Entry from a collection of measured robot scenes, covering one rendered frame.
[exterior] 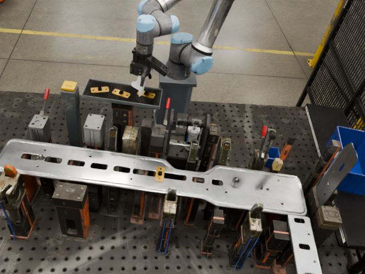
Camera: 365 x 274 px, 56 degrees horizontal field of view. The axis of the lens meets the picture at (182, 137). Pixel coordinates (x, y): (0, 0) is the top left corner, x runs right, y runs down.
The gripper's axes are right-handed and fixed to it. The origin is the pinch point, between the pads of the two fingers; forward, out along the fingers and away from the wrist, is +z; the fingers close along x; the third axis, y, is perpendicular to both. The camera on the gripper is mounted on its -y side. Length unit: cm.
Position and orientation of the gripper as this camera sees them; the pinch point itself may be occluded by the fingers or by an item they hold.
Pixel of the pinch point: (146, 88)
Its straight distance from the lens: 168.1
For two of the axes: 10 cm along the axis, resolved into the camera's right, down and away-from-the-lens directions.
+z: -1.3, 6.9, 7.1
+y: -9.6, -2.7, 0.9
